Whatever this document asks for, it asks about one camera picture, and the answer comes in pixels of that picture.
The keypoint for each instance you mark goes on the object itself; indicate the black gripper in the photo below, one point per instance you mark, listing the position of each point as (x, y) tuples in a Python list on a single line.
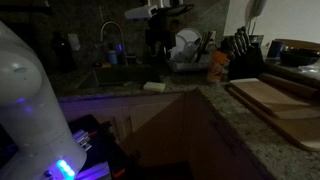
[(161, 28)]

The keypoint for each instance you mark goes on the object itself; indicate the yellow sponge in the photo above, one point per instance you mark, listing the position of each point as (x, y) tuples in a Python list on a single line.
[(154, 87)]

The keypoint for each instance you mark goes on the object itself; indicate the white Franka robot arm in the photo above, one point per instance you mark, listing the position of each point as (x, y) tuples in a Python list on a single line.
[(26, 116)]

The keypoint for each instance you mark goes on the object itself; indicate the orange sponge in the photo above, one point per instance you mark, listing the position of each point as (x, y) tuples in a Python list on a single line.
[(106, 64)]

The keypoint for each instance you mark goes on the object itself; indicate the white dinner plate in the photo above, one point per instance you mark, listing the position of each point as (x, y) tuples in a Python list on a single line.
[(191, 35), (180, 46)]

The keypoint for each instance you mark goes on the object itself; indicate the grey dish rack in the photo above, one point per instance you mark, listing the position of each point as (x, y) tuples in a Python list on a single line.
[(188, 66)]

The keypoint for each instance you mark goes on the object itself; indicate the steel sink basin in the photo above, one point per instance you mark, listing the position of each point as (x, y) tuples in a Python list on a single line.
[(123, 76)]

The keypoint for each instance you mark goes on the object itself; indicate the curved metal faucet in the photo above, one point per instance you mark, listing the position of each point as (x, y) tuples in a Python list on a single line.
[(115, 28)]

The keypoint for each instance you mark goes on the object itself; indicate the white blue soap dispenser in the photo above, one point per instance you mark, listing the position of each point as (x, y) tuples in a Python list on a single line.
[(112, 57)]

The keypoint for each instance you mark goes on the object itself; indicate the orange canister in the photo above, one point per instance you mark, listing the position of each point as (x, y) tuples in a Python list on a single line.
[(216, 68)]

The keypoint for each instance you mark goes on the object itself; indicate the beige kitchen base cabinet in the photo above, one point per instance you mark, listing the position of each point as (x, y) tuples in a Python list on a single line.
[(150, 113)]

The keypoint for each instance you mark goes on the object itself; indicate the black knife block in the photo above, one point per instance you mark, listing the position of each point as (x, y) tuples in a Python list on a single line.
[(245, 63)]

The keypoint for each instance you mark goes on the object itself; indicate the dark utensil holder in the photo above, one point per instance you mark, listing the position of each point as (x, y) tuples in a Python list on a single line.
[(256, 40)]

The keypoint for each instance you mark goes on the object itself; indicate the dark glass bottle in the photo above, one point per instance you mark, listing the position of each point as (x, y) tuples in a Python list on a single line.
[(63, 53)]

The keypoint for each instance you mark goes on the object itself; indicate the white kitchen utensil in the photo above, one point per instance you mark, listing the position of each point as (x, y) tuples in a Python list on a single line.
[(255, 11)]

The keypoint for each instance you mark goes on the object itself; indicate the blue mug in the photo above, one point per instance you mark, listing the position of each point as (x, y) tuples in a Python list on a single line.
[(274, 49)]

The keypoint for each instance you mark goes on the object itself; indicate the small wooden cutting board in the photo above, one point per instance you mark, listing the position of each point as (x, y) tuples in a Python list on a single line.
[(266, 95)]

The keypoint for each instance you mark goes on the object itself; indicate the black equipment cart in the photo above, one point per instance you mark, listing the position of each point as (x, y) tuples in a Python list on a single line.
[(100, 150)]

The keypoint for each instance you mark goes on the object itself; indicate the wooden rolling pin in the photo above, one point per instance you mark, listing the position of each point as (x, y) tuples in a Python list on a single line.
[(290, 85)]

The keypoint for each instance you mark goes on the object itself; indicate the dark bowl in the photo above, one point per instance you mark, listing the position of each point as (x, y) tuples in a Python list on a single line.
[(298, 57)]

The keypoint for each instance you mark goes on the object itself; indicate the brown wooden bowl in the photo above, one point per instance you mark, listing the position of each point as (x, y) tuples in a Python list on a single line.
[(300, 43)]

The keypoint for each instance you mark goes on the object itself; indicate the large wooden cutting board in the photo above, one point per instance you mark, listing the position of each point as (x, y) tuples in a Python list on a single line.
[(300, 131)]

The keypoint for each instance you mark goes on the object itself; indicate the white wall outlet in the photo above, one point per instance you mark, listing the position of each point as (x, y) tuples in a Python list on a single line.
[(74, 42)]

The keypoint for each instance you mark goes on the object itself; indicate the silver metal bracket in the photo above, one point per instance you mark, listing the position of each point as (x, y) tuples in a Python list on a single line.
[(82, 139)]

